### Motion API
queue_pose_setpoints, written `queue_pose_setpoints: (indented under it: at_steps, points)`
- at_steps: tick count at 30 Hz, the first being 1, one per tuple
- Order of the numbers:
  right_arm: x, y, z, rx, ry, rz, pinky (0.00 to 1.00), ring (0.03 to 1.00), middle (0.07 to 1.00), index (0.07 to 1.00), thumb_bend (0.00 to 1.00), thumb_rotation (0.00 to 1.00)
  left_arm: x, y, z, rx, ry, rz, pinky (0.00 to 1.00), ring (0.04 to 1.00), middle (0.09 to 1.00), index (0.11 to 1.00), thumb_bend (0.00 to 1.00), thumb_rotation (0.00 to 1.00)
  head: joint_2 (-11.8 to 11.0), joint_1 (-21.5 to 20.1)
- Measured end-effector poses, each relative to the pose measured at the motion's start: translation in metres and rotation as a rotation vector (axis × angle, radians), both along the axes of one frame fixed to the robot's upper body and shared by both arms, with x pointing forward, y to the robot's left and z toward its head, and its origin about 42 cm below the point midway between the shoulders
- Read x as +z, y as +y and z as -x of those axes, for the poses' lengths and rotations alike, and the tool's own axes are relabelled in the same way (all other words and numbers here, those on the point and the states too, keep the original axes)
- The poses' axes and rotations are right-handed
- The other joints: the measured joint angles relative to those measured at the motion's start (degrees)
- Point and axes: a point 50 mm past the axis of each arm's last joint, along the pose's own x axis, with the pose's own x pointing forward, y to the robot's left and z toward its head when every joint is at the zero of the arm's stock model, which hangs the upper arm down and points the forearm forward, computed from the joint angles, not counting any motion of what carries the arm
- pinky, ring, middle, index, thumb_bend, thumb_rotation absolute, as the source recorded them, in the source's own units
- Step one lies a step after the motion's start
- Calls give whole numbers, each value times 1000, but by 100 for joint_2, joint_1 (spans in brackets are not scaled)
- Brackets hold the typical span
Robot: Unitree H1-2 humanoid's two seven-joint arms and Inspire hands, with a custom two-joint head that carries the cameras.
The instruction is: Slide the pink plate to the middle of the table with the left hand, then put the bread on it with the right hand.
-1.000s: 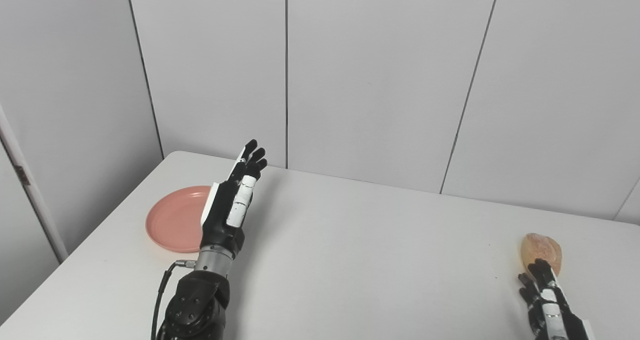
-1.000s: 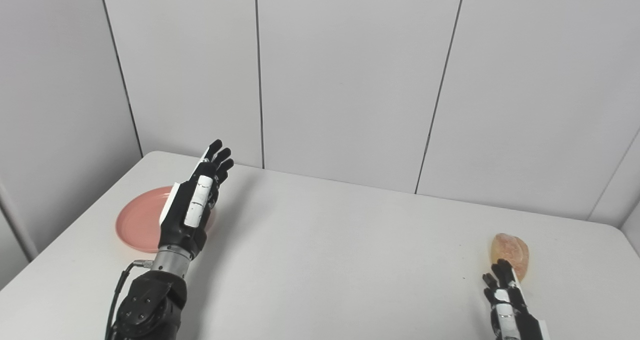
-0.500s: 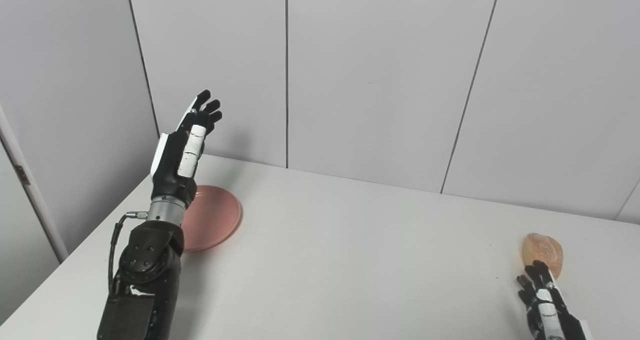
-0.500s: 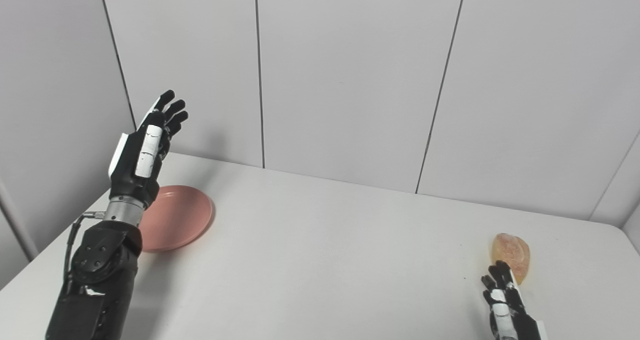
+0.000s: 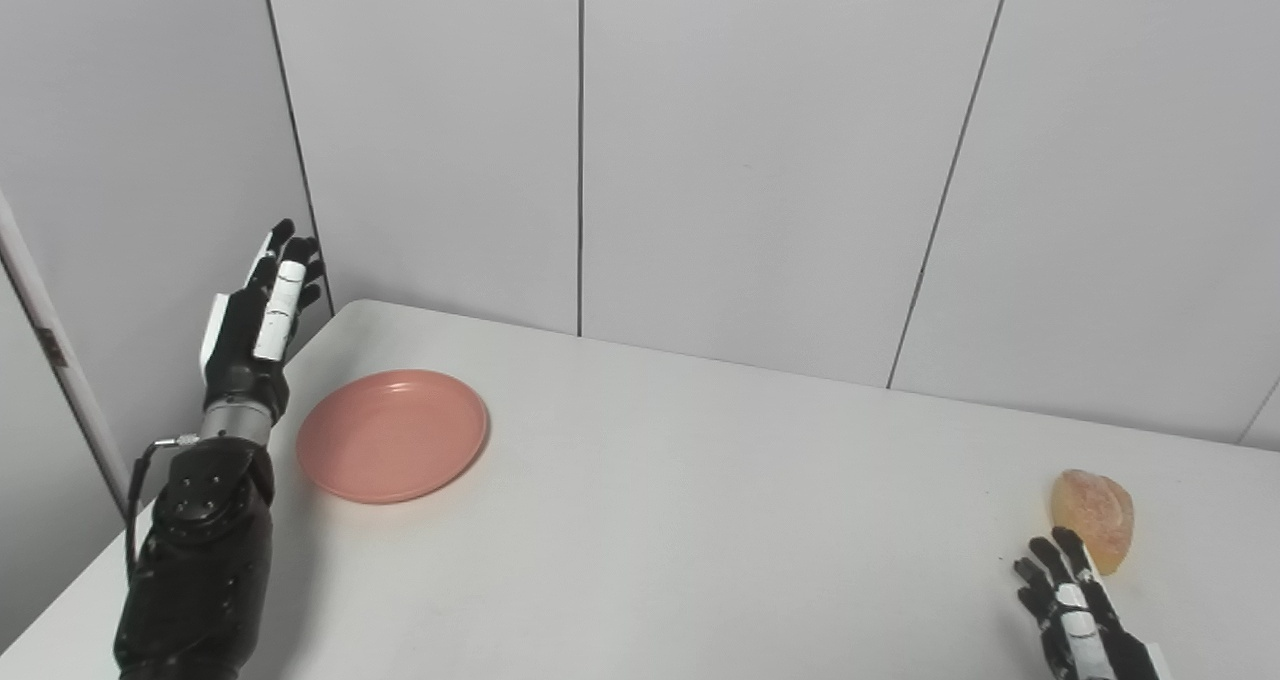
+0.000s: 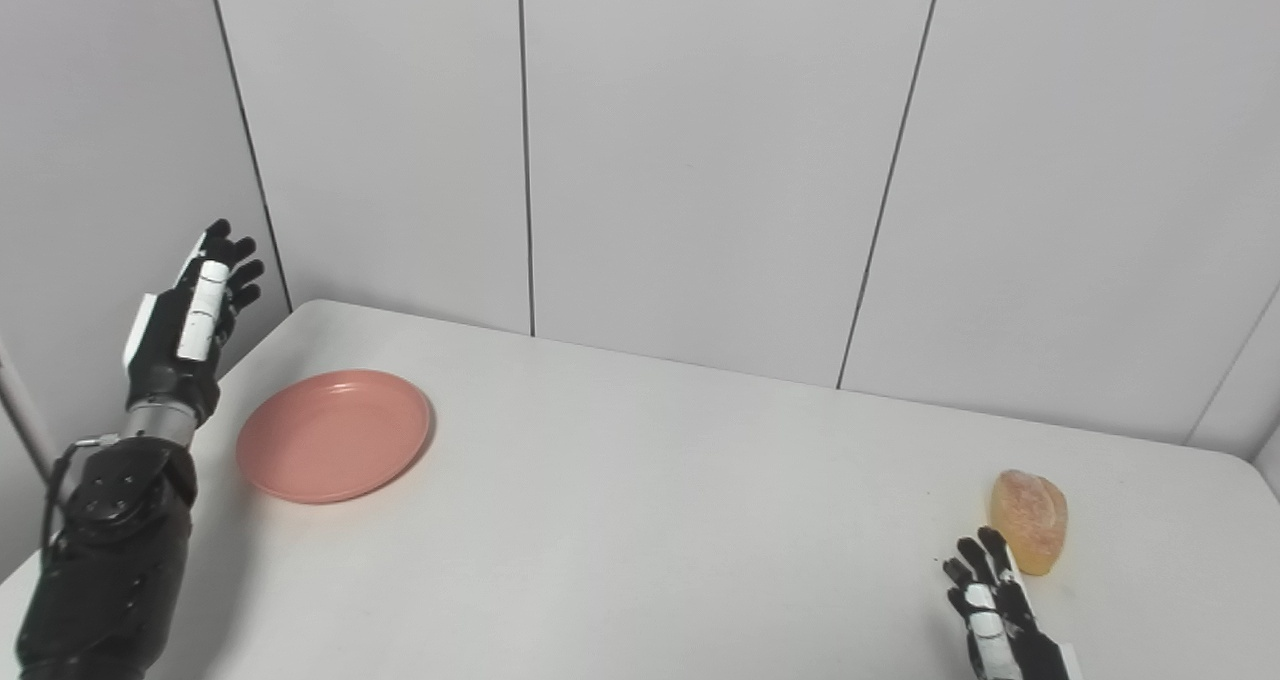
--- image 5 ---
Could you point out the white partition frame post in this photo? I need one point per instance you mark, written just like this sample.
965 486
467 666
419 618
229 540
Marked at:
60 370

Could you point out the golden sugared bread roll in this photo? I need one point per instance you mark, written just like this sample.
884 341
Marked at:
1095 510

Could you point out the pink round plate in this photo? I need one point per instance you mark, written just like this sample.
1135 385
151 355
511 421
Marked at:
390 438

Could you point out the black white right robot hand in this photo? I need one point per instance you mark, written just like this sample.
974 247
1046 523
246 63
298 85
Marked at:
1095 650

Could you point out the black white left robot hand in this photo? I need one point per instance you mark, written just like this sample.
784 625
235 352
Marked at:
240 350

